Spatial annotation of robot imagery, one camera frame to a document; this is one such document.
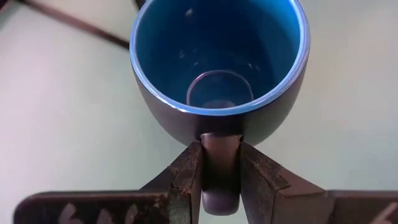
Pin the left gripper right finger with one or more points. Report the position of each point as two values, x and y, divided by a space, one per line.
311 208

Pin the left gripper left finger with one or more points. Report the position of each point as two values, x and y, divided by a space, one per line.
93 208

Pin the black mug blue interior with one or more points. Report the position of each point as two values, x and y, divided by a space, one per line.
217 46

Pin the wooden shelf black metal frame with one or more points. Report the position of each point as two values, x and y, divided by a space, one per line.
77 22

